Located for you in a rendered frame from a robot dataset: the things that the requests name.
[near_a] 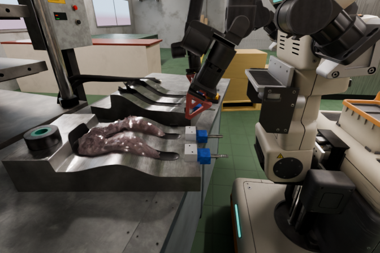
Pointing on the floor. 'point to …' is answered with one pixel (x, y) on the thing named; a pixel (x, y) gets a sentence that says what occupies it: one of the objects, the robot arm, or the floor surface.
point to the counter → (92, 63)
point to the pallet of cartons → (241, 92)
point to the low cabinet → (125, 36)
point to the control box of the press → (57, 16)
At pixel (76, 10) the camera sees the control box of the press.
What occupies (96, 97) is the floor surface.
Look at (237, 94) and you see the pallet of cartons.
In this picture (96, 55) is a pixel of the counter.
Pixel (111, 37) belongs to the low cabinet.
